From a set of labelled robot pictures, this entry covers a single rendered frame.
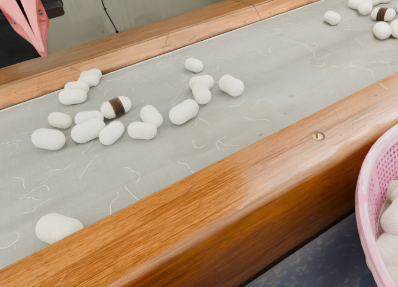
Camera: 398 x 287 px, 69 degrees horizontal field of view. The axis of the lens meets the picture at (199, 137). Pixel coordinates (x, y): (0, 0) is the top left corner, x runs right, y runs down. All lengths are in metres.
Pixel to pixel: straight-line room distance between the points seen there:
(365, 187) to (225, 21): 0.43
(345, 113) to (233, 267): 0.16
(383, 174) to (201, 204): 0.14
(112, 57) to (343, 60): 0.34
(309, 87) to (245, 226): 0.21
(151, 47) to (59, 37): 1.90
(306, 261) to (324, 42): 0.32
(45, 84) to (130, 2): 2.04
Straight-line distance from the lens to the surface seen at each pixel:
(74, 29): 2.40
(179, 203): 0.20
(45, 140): 0.34
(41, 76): 0.50
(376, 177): 0.24
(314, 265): 0.28
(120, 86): 0.44
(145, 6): 2.55
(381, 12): 0.57
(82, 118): 0.35
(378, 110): 0.29
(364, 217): 0.19
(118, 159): 0.30
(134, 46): 0.51
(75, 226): 0.23
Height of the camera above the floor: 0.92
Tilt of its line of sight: 37 degrees down
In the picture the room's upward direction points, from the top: 11 degrees counter-clockwise
